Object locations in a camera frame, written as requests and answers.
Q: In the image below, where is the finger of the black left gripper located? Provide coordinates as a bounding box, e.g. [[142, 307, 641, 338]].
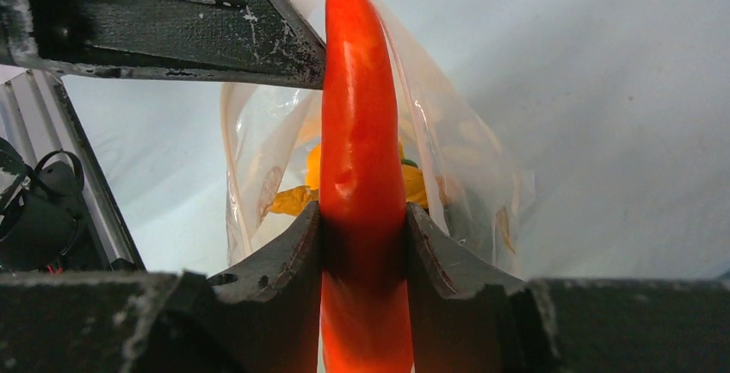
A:
[[1, 0, 325, 90]]

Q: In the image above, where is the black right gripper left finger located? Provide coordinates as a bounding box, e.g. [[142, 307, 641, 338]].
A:
[[1, 203, 321, 372]]

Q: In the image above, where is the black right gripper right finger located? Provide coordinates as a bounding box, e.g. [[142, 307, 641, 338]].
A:
[[405, 204, 729, 372]]

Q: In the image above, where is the red chili pepper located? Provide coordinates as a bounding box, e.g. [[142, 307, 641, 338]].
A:
[[319, 0, 413, 372]]

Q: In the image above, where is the golden fried chicken piece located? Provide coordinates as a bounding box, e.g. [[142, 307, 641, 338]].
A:
[[266, 185, 319, 216]]

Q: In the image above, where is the clear dotted zip top bag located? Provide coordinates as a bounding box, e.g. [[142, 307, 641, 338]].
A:
[[220, 0, 535, 277]]

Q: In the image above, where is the dark green avocado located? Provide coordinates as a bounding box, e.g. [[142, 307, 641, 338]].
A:
[[443, 189, 494, 262]]

